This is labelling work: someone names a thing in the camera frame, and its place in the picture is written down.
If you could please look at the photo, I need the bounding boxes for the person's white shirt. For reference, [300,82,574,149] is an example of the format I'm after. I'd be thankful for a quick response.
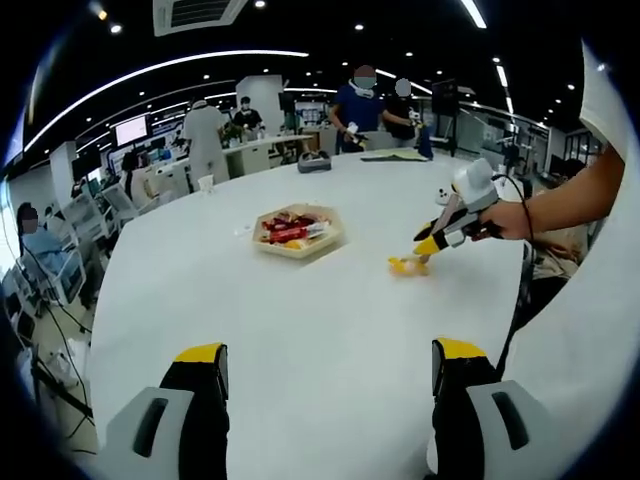
[504,42,640,480]

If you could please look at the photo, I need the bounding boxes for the ceiling air vent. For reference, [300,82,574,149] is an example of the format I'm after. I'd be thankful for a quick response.
[152,0,250,38]

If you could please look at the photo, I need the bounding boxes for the black monitor on tripod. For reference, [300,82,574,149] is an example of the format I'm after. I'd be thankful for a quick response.
[430,78,476,157]

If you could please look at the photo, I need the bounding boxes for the small yellow food packet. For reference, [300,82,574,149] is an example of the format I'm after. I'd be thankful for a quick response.
[387,254,432,279]

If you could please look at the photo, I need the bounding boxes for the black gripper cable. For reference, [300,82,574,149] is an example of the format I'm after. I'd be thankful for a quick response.
[492,173,537,374]

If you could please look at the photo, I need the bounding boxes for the person's right hand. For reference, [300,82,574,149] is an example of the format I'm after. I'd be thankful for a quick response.
[470,200,536,243]

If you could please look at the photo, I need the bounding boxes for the long red food bar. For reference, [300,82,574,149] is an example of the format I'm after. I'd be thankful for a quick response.
[267,224,314,245]

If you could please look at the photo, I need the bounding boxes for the beige hexagonal container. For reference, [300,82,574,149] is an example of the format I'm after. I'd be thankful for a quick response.
[252,202,347,261]

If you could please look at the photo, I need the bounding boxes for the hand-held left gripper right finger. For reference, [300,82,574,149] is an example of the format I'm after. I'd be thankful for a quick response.
[430,337,554,480]

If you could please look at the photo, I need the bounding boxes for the white counter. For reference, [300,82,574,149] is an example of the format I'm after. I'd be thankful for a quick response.
[222,133,315,179]

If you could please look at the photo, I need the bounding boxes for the wall monitor screen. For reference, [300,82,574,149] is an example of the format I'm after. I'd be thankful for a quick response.
[113,115,150,147]

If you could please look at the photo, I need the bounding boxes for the curved ceiling light strip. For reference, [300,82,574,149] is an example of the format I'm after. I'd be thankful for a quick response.
[459,0,489,30]
[23,49,310,154]

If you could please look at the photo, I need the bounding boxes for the white office chair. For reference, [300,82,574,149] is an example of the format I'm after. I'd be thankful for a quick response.
[29,249,89,307]
[99,182,140,226]

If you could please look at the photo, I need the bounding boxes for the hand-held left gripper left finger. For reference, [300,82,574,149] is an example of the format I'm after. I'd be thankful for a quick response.
[97,342,231,480]

